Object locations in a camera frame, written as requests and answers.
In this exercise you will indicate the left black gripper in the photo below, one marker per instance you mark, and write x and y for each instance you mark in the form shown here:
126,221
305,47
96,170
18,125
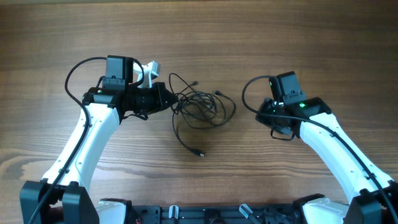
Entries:
159,90

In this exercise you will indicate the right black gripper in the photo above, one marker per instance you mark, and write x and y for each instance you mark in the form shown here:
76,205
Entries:
264,119

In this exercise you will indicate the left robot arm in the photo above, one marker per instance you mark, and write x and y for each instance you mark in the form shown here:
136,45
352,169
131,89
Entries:
127,88

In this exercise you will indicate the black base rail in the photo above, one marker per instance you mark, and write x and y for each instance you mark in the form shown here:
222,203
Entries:
267,214

